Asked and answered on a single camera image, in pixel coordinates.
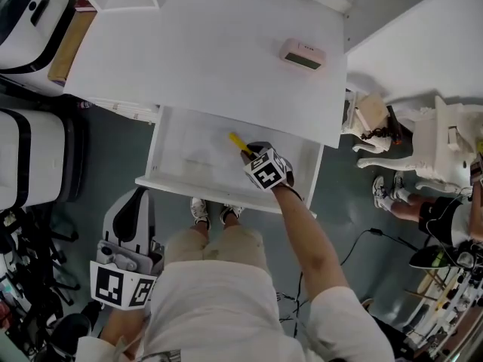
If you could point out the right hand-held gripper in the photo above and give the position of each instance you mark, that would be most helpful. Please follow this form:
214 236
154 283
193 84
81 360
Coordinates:
266 172

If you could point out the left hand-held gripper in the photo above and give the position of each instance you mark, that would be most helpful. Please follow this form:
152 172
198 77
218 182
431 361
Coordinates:
113 281

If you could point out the yellow screwdriver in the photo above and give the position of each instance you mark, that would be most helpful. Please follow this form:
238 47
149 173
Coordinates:
237 140

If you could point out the white drawer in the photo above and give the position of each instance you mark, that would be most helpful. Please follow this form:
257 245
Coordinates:
203 153

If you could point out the person's right forearm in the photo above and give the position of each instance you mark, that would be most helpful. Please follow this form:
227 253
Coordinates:
305 240

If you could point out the person's left forearm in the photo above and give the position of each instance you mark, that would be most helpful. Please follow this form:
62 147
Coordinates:
120 326

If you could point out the person's right shoe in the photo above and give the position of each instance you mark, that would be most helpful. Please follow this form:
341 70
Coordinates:
231 211

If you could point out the person's left shoe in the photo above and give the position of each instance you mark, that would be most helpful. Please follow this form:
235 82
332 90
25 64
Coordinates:
199 209

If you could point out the black office chair base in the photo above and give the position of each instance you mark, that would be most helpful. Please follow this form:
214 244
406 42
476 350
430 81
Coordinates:
53 262

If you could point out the person's beige shorts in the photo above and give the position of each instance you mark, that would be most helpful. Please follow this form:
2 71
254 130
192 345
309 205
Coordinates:
226 245

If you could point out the white desk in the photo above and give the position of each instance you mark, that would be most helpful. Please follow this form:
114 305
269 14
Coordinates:
211 51

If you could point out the white black-trimmed case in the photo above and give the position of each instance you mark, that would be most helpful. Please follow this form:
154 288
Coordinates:
22 25
34 157

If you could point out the pink digital clock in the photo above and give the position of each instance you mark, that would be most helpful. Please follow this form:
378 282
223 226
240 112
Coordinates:
302 54

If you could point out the person's white t-shirt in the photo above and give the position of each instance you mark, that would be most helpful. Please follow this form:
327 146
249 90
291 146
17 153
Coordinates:
215 315

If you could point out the small cardboard box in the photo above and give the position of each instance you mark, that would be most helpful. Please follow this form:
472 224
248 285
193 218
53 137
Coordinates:
371 109

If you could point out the tan book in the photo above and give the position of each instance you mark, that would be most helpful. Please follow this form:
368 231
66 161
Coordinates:
69 47

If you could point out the white ornate chair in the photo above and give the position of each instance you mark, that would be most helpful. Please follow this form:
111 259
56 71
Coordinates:
437 142

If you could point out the black green shoe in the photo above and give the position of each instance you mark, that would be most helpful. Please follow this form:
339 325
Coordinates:
428 258

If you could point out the white side table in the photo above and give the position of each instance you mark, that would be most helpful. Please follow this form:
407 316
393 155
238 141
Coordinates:
422 43

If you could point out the red book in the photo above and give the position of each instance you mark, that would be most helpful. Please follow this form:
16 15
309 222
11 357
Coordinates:
86 4

